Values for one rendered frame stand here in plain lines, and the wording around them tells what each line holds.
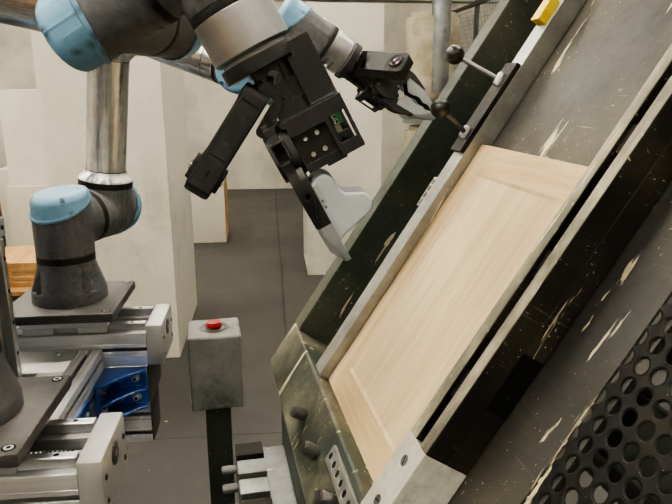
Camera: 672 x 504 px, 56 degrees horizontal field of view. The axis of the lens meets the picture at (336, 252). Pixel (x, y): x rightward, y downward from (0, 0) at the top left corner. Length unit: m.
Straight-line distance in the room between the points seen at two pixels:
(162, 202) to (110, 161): 1.98
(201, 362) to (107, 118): 0.57
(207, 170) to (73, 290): 0.83
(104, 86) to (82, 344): 0.54
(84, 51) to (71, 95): 2.84
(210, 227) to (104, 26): 5.60
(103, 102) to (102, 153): 0.11
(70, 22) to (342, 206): 0.29
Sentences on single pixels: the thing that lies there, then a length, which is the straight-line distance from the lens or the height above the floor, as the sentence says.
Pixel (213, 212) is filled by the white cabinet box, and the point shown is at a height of 0.30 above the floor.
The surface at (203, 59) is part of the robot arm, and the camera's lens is 1.16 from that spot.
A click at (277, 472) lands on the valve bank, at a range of 1.32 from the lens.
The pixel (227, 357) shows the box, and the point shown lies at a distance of 1.47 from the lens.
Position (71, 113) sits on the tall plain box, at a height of 1.34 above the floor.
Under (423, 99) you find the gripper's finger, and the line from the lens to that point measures 1.29.
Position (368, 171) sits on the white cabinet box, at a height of 0.83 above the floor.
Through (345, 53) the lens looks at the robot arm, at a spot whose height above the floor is 1.53.
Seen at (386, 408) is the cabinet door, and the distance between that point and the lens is 1.08.
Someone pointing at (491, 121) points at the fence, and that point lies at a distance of 1.29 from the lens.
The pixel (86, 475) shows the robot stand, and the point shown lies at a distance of 0.95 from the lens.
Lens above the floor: 1.48
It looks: 15 degrees down
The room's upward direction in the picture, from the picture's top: straight up
